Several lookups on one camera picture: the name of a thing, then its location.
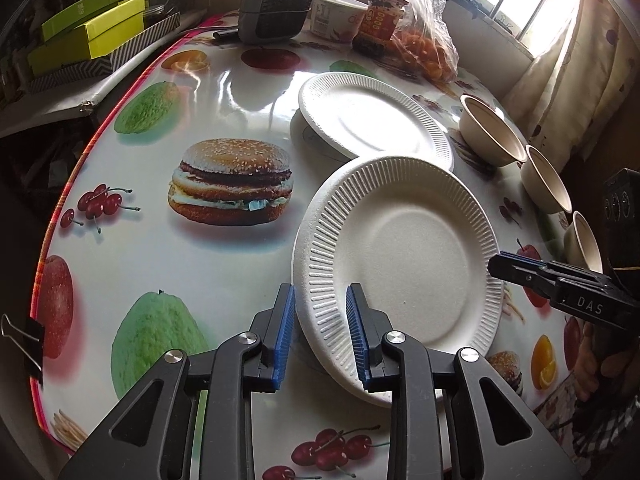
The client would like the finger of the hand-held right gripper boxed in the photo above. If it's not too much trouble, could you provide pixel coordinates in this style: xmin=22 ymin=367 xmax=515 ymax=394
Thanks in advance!
xmin=487 ymin=254 xmax=561 ymax=307
xmin=497 ymin=251 xmax=606 ymax=283

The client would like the grey small space heater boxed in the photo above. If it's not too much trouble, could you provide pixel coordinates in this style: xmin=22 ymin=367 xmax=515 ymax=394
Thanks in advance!
xmin=239 ymin=0 xmax=317 ymax=45

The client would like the zigzag patterned box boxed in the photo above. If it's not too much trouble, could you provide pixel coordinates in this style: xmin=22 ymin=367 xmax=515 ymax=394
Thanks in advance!
xmin=25 ymin=11 xmax=182 ymax=93

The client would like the person's right hand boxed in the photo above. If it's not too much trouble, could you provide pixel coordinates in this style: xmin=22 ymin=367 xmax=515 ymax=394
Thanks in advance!
xmin=575 ymin=320 xmax=640 ymax=401

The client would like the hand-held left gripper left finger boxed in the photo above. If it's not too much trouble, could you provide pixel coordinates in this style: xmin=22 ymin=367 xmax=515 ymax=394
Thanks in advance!
xmin=57 ymin=282 xmax=298 ymax=480

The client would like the grey side table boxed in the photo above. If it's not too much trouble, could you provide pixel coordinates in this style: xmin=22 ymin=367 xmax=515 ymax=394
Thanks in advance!
xmin=0 ymin=10 xmax=201 ymax=136

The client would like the white paper plate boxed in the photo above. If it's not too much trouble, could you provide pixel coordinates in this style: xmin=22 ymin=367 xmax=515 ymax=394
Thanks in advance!
xmin=298 ymin=72 xmax=455 ymax=171
xmin=291 ymin=156 xmax=505 ymax=407
xmin=290 ymin=110 xmax=361 ymax=161

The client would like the red label sauce jar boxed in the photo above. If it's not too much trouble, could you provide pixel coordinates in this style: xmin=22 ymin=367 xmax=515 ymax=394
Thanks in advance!
xmin=352 ymin=0 xmax=411 ymax=56

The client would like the green flat box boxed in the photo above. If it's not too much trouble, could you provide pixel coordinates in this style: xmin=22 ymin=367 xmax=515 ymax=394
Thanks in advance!
xmin=41 ymin=0 xmax=121 ymax=41
xmin=27 ymin=0 xmax=146 ymax=77

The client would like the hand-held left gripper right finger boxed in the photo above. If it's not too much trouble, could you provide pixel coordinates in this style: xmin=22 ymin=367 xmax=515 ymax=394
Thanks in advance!
xmin=346 ymin=282 xmax=583 ymax=480

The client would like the beige paper bowl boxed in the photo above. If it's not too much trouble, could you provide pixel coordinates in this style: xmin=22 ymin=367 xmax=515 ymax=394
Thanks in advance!
xmin=459 ymin=95 xmax=527 ymax=167
xmin=520 ymin=145 xmax=573 ymax=215
xmin=564 ymin=211 xmax=606 ymax=273

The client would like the fruit printed tablecloth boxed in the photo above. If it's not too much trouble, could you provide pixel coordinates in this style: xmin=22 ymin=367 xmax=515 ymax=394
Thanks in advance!
xmin=32 ymin=10 xmax=601 ymax=480

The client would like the white plastic tub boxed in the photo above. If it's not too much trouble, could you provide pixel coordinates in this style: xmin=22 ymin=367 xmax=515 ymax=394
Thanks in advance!
xmin=311 ymin=0 xmax=368 ymax=41

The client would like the plastic bag of oranges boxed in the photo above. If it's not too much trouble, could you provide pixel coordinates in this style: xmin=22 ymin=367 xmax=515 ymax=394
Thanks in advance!
xmin=360 ymin=0 xmax=461 ymax=83

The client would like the person's right forearm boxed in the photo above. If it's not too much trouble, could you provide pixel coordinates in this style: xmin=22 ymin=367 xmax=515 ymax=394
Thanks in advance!
xmin=570 ymin=395 xmax=640 ymax=446

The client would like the black binder clip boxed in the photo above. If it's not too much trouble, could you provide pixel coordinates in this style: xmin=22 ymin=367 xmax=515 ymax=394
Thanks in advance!
xmin=0 ymin=314 xmax=46 ymax=386

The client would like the cream patterned curtain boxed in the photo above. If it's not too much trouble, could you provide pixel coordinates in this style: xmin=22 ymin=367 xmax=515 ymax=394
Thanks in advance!
xmin=500 ymin=0 xmax=631 ymax=171

